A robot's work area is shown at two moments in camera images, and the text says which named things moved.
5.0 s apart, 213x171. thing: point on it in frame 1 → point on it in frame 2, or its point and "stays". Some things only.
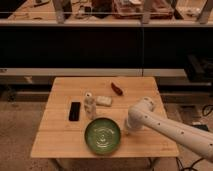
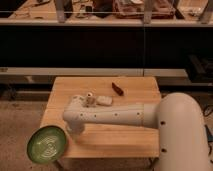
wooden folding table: [84, 117] stays
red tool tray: [132, 9] stays
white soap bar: [104, 100] stays
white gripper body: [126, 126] → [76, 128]
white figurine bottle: [90, 106] stays
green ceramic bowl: [102, 136] → [46, 144]
